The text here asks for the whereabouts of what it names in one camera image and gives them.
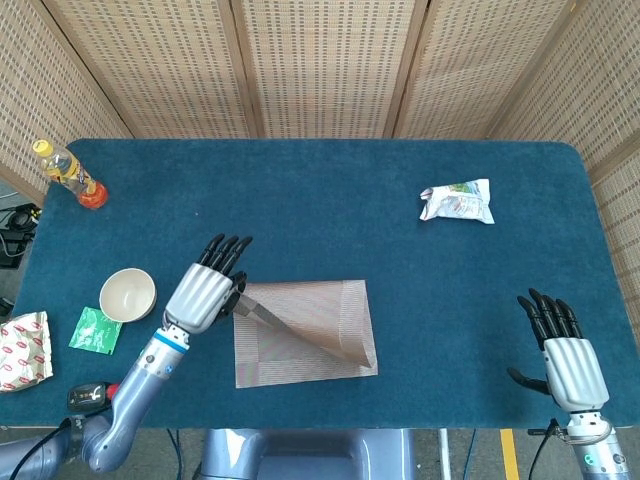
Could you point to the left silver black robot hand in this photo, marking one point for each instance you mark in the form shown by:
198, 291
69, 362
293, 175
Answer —
197, 297

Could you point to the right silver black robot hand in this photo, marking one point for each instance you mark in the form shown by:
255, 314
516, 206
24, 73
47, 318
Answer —
575, 372

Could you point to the white ceramic bowl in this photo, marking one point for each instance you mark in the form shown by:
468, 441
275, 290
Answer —
127, 295

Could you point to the gray woven placemat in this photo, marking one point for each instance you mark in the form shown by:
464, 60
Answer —
310, 370

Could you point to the right blue-gray robot arm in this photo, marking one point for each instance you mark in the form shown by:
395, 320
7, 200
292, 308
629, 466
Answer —
600, 450

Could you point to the left blue-gray robot arm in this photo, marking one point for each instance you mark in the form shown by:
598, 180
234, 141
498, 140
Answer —
135, 380

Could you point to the green tea sachet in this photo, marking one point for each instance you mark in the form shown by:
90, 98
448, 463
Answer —
92, 335

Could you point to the blue carpet table cover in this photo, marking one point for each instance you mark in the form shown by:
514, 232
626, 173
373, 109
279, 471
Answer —
325, 235

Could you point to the black bottle with red cap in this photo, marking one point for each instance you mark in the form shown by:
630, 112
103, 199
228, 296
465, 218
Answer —
87, 396

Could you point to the metal table leg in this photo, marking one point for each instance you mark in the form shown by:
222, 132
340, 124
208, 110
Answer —
444, 452

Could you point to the yellow-capped tea drink bottle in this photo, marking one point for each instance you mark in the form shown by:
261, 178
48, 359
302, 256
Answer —
67, 172

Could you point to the red-patterned cream snack bag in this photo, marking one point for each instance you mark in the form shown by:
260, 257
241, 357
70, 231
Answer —
22, 350

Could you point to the blue-gray robot torso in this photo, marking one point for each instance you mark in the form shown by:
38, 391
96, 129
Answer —
300, 455

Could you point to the white crumpled snack packet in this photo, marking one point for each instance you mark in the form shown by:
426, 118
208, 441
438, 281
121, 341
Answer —
457, 202

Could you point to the woven bamboo folding screen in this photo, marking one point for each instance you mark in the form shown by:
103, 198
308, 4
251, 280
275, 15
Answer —
325, 65

